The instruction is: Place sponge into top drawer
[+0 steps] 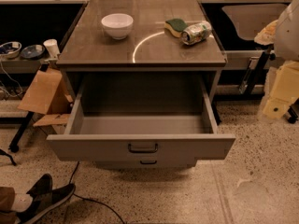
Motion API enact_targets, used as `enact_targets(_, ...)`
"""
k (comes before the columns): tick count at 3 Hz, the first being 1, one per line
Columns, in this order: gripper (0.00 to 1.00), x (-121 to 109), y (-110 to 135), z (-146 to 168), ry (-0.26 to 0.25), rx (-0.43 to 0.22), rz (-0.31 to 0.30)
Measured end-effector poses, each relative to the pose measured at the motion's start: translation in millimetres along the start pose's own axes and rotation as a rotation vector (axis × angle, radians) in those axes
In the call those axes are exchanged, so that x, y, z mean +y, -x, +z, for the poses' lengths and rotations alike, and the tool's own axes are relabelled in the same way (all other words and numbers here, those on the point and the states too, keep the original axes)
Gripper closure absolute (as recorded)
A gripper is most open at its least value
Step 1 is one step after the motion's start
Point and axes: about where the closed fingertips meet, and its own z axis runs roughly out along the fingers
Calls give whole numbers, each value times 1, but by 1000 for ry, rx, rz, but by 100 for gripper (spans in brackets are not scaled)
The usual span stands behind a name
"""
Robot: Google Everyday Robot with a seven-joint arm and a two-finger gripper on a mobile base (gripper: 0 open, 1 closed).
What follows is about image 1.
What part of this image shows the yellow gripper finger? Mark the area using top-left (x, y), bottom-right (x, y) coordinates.
top-left (263, 99), bottom-right (290, 119)
top-left (270, 61), bottom-right (299, 105)

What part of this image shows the green yellow sponge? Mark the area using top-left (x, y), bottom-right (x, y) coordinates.
top-left (164, 19), bottom-right (188, 37)

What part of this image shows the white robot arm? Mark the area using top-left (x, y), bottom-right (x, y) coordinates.
top-left (254, 0), bottom-right (299, 119)

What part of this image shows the grey drawer cabinet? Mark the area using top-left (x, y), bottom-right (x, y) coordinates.
top-left (56, 0), bottom-right (228, 170)

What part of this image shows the lower grey drawer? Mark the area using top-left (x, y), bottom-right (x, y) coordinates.
top-left (96, 160), bottom-right (196, 169)

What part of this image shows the open grey top drawer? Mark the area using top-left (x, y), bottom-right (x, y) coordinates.
top-left (48, 72), bottom-right (235, 163)

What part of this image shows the crushed green white can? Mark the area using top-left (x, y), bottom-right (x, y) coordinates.
top-left (181, 21), bottom-right (212, 46)

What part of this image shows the white ceramic bowl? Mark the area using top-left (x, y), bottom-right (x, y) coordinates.
top-left (101, 13), bottom-right (134, 40)

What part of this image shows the brown cardboard box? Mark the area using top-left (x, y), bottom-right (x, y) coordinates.
top-left (18, 68), bottom-right (73, 127)

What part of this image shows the black sneaker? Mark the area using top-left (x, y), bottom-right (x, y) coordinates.
top-left (27, 174), bottom-right (52, 197)
top-left (17, 184), bottom-right (76, 224)

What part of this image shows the white paper cup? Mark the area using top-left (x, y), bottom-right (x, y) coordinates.
top-left (43, 39), bottom-right (60, 58)

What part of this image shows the blue plate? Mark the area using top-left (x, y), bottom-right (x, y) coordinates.
top-left (21, 45), bottom-right (45, 60)

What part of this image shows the black lower drawer handle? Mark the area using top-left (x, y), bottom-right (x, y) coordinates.
top-left (140, 161), bottom-right (157, 165)

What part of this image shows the black drawer handle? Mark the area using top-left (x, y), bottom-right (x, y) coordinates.
top-left (140, 161), bottom-right (157, 165)
top-left (128, 144), bottom-right (159, 154)

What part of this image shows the black top drawer handle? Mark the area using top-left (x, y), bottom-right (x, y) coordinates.
top-left (128, 144), bottom-right (159, 154)

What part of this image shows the black floor cable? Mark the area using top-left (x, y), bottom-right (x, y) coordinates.
top-left (67, 161), bottom-right (126, 224)

